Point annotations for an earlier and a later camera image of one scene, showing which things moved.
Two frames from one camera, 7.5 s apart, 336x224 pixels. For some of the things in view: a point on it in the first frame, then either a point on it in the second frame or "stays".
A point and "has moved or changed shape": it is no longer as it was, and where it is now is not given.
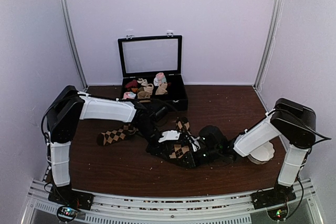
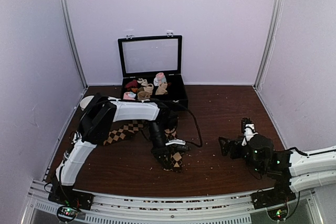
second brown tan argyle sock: (115, 135) stays
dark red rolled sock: (133, 84) stays
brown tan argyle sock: (182, 153) has moved or changed shape
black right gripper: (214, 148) -> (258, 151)
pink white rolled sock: (129, 95) stays
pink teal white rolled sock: (159, 78) stays
